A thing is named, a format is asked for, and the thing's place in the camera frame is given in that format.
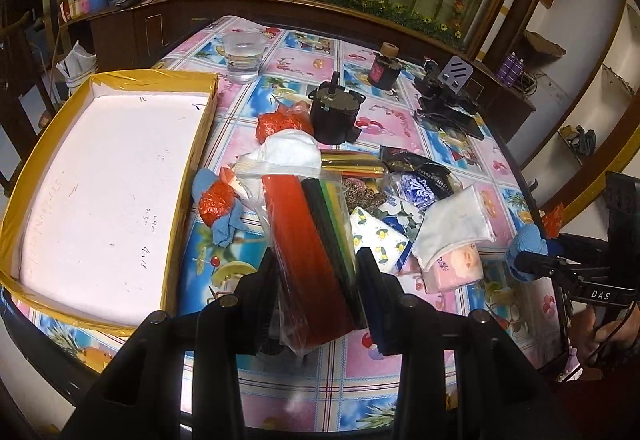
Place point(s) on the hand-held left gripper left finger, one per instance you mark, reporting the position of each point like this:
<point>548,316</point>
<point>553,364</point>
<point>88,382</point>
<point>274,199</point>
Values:
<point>262,280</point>

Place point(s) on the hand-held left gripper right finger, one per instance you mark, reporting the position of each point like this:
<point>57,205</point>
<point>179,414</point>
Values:
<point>374,307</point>

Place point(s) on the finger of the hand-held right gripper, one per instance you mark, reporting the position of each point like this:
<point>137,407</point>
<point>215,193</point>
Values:
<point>585,242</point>
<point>550,264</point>

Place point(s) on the blue knit cloth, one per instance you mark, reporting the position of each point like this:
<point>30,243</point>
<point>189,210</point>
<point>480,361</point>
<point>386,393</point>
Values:
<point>530,240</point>
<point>222,232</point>

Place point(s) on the bag of coloured sheets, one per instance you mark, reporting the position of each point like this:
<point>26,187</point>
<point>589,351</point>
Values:
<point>300,245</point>

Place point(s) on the lemon print tissue packet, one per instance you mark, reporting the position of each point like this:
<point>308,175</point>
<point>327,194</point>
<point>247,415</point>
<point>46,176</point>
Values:
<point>377,240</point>

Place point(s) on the pink tissue packet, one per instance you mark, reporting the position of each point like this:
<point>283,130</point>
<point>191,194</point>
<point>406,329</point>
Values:
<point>450,274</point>

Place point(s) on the small orange plastic bag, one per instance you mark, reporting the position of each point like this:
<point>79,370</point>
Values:
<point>215,202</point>

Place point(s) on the blue floral tissue packet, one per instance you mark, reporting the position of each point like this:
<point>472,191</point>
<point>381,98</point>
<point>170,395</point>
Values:
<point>400,216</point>

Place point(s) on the white towel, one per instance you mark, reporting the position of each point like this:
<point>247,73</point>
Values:
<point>455,225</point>

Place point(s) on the brown knit hat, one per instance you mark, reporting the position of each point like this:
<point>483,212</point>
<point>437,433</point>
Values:
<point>362,194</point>

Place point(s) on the blue white patterned packet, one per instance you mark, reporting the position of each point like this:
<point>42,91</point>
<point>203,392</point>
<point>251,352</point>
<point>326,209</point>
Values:
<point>417,185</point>

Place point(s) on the white cloth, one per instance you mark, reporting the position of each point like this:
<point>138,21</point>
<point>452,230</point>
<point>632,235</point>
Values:
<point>292,153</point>

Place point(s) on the black snack packet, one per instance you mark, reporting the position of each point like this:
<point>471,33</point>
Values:
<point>405,160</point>

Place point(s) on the large orange plastic bag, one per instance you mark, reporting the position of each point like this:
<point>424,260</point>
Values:
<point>277,123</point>

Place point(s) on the yellow taped cardboard box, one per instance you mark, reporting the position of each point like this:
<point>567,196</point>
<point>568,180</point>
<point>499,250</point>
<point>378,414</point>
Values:
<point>100,195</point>

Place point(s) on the person's right hand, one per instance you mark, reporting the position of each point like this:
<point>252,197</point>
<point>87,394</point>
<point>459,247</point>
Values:
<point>602,335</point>

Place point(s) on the orange plastic scrap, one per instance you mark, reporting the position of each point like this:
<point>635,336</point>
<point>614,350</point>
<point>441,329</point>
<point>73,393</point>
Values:
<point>552,220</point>

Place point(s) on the dark tool on shelf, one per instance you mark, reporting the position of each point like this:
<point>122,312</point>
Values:
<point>580,139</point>

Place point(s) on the black electric motor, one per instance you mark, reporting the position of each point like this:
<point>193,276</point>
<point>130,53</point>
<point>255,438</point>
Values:
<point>335,115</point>

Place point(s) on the purple can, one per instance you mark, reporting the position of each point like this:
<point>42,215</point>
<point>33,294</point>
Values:
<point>516,70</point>
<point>504,69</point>

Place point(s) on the brown cardboard piece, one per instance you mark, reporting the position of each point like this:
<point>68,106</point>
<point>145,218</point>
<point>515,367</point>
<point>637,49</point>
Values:
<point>542,43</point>

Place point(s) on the black phone stand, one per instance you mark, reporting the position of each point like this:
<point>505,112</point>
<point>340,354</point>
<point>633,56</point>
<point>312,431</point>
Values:
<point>442,88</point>

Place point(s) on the clear plastic cup with water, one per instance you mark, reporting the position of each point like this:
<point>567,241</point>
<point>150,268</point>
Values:
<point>243,60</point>

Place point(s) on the dark glass bottle brown cap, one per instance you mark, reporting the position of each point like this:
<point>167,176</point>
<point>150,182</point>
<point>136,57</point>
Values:
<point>382,70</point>

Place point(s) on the white paper roll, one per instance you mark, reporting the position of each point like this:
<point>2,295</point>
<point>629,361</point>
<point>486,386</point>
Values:
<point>500,13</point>

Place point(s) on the white bucket with paper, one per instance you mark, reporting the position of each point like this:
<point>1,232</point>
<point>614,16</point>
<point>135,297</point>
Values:
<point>75,68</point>

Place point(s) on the wooden chair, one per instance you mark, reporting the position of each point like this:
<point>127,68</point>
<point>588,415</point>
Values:
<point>20,70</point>

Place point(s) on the pink box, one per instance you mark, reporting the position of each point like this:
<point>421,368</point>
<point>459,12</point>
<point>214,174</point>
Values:
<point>75,9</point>

